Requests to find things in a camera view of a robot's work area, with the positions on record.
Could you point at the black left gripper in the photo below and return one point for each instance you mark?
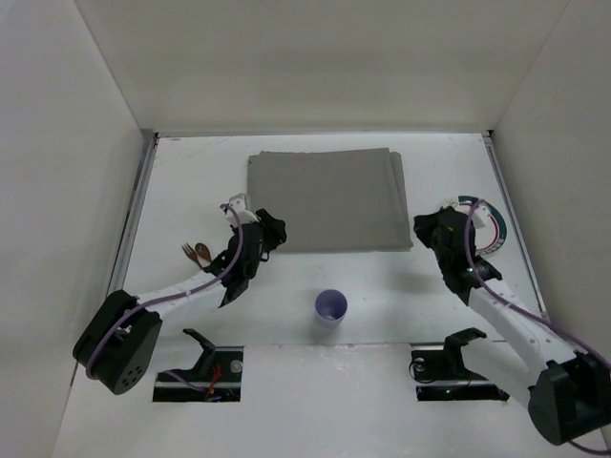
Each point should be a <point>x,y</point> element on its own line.
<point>266,231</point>

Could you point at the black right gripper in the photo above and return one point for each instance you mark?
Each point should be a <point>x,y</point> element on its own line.
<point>434,229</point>

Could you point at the grey cloth placemat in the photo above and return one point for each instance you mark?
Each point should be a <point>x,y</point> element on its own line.
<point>333,202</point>

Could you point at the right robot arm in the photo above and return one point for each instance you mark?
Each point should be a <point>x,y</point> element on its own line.
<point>562,382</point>

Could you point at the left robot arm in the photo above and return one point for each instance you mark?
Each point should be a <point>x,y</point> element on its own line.
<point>118,345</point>

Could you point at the white plate green rim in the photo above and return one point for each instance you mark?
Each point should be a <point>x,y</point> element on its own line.
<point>489,240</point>

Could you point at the brown wooden spoon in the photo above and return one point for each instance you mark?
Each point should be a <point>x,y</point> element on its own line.
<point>203,253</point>

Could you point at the brown wooden fork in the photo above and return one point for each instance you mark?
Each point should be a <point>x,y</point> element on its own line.
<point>192,255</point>

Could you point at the purple plastic cup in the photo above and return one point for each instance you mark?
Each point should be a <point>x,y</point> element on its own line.
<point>330,307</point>

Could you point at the white front cover board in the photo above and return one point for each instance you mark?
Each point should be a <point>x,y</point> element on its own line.
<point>301,401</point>

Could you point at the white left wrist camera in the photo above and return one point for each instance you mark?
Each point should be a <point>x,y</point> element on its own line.
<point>241,210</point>

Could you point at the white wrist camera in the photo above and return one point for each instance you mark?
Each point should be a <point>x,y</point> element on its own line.
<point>241,210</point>
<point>482,216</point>

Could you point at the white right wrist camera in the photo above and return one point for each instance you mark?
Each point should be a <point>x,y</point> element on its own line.
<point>482,216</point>

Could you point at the right aluminium table rail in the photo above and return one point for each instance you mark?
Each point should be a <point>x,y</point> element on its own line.
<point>490,147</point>

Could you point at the aluminium table rail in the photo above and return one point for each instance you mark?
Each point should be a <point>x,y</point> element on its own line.
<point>490,147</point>
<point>132,218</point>

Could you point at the left aluminium table rail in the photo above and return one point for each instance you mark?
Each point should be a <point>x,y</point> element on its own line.
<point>132,218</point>

